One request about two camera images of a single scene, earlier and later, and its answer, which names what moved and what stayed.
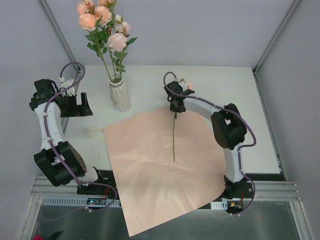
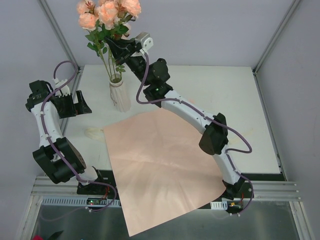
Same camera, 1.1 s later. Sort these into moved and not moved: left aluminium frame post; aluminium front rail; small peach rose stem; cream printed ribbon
Moved: small peach rose stem
Not moved: aluminium front rail; cream printed ribbon; left aluminium frame post
